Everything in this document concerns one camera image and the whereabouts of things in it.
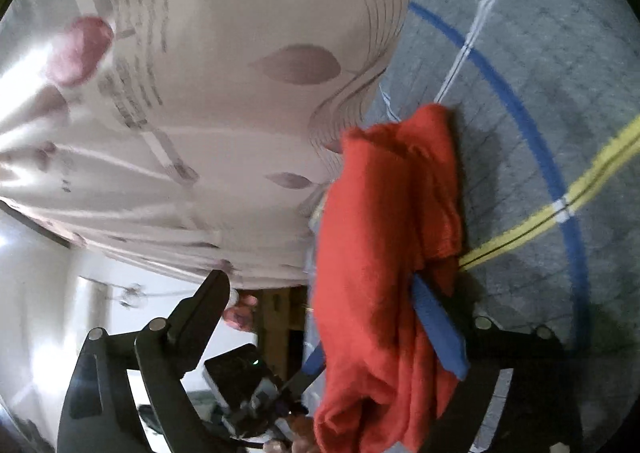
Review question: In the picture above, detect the person's left hand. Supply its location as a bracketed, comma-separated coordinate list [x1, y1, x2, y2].
[262, 413, 323, 453]

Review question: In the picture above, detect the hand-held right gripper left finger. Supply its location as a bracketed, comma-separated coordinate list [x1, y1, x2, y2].
[56, 269, 232, 453]

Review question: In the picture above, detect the red knitted sweater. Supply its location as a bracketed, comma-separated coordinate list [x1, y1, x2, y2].
[309, 103, 471, 453]

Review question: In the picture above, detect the grey plaid bed sheet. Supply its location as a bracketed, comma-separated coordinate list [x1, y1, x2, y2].
[300, 0, 640, 453]

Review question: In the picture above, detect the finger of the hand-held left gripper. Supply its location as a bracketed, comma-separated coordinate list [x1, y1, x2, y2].
[286, 344, 328, 401]

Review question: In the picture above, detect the brown wooden cabinet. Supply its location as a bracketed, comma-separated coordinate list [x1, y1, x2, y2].
[257, 287, 313, 371]

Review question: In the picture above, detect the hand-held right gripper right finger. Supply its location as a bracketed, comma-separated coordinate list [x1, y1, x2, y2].
[410, 275, 586, 453]

